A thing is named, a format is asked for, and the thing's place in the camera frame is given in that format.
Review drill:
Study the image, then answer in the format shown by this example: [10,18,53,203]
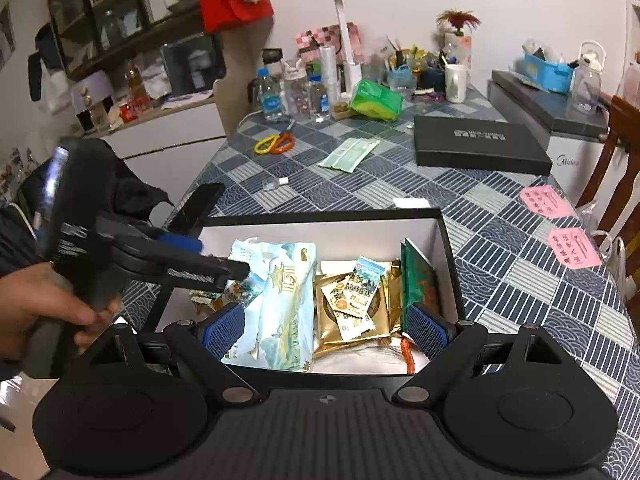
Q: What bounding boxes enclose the dark shelf cabinet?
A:
[44,0,227,82]

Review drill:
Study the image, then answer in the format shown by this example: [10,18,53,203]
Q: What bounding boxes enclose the light blue snack packet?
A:
[220,240,319,374]

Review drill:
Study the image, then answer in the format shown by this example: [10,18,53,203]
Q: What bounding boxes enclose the green white sachet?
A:
[317,137,381,171]

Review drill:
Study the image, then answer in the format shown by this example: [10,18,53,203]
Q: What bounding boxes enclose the green packet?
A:
[400,237,442,322]

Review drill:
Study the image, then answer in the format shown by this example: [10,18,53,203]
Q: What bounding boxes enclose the black jacket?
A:
[14,137,174,262]

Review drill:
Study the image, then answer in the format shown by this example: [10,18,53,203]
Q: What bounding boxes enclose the orange strip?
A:
[400,337,417,374]

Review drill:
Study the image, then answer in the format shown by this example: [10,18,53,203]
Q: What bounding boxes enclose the yellow orange scissors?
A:
[253,118,297,156]

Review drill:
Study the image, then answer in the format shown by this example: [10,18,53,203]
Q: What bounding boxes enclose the gold foil packet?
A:
[314,260,404,359]

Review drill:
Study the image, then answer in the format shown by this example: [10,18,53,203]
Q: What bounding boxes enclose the green tissue pack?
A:
[349,78,405,122]

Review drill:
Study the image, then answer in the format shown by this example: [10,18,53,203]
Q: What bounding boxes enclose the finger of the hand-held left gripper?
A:
[150,182,227,257]
[162,251,251,294]

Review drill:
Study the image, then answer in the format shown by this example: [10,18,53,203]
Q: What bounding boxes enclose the dark pen holder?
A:
[417,67,446,94]

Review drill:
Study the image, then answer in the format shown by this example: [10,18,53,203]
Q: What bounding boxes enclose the pink checked box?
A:
[294,22,361,64]

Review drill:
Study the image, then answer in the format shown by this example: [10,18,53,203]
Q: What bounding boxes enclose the black flat box lid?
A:
[412,114,554,177]

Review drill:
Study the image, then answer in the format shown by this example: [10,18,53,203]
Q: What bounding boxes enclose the blue white sachet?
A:
[345,256,392,312]

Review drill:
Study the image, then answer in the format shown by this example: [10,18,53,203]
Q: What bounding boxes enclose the pink paper note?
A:
[546,226,603,270]
[518,184,575,220]

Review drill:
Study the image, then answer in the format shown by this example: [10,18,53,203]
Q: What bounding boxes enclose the dark framed picture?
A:
[159,34,227,97]

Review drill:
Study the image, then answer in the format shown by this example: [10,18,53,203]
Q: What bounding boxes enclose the white plastic bag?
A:
[589,229,627,282]

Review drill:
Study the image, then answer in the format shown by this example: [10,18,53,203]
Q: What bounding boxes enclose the potted plant white vase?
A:
[435,8,482,67]

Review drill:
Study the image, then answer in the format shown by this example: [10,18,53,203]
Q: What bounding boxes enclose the clear glass jar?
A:
[282,57,309,116]

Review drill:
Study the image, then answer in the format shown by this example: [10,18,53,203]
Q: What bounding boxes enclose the orange drink bottle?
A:
[124,62,151,111]

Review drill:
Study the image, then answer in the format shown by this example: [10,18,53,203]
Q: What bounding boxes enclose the black box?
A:
[135,207,469,377]

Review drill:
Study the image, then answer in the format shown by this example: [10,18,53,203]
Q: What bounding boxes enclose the white chest freezer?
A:
[487,69,612,207]

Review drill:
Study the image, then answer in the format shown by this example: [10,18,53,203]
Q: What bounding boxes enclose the white mug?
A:
[443,63,470,105]

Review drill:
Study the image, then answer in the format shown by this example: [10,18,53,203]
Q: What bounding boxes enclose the brown wooden chair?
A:
[575,91,640,262]

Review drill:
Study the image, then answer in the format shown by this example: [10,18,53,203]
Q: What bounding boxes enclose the white desk lamp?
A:
[327,0,372,97]

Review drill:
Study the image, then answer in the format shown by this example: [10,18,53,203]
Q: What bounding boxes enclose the small blue label bottle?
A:
[308,74,331,122]

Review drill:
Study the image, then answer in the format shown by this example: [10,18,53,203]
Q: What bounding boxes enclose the blue label water bottle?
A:
[257,67,284,122]

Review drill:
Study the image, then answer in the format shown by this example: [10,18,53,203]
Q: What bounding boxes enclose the orange print sachet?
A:
[320,275,377,347]

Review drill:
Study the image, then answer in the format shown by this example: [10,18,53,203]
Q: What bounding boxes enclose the clear bottle white lid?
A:
[572,40,609,114]

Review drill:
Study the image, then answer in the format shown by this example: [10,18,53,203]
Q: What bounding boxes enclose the blue plastic basket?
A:
[522,52,575,94]

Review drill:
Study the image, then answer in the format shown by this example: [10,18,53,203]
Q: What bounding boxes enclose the white sideboard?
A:
[99,94,229,213]

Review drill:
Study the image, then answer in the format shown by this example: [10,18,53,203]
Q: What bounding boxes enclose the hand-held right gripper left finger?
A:
[75,303,259,406]

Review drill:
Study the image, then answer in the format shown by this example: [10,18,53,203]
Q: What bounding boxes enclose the person's left hand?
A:
[0,264,123,362]

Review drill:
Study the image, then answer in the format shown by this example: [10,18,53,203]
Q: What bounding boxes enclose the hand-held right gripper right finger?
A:
[394,304,572,406]

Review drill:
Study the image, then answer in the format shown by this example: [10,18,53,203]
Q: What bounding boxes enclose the blue patterned desktop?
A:
[119,80,640,480]

